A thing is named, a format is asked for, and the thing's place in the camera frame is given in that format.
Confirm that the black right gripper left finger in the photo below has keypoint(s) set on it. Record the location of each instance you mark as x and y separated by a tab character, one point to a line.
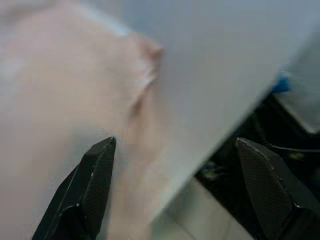
92	180

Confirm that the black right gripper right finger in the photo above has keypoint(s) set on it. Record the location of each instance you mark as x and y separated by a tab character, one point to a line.
270	185

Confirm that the pink pillow with teal dots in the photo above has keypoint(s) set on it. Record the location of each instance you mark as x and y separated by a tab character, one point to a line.
70	100

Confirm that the blue tape piece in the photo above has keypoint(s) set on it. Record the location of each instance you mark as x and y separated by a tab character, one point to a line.
282	84

